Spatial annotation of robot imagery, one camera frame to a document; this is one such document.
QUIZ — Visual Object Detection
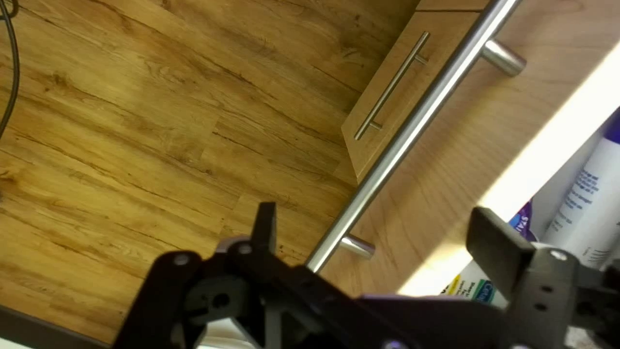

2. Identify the small white stick yellow cap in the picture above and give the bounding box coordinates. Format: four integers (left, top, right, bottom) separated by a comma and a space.
440, 258, 514, 311

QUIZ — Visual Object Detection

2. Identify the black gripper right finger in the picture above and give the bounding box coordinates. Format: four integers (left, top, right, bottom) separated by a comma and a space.
465, 206, 620, 349

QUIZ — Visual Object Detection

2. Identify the wooden vanity cabinet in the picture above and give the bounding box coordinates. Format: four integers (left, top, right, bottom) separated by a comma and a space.
339, 0, 492, 187

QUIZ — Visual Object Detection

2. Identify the white drawer with wood front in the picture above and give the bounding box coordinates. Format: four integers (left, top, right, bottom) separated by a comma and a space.
322, 0, 620, 301

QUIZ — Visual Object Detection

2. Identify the black floor cable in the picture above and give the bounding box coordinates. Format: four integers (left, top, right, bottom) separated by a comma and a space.
0, 0, 23, 140

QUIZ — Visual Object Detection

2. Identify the metal cabinet handle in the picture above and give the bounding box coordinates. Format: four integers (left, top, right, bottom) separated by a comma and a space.
353, 30, 432, 144

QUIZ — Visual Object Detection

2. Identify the white bottle with purple cap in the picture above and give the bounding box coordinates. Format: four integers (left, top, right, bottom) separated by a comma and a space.
541, 109, 620, 270

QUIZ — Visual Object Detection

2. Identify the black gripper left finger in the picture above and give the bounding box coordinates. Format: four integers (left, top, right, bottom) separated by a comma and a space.
113, 200, 337, 349

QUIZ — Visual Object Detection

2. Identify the metal drawer handle bar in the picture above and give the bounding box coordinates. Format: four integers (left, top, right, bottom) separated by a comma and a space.
304, 0, 529, 276

